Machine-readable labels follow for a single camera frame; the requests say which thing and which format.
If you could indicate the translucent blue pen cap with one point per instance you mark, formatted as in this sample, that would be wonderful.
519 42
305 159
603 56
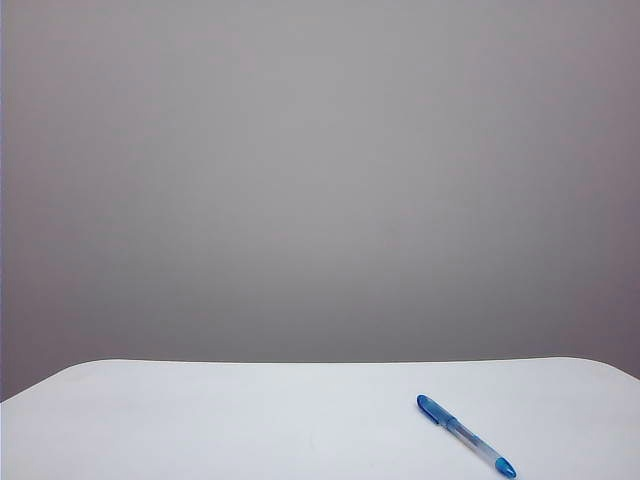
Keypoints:
427 406

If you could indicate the clear blue pen body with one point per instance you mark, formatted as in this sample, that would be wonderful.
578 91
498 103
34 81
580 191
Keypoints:
475 442

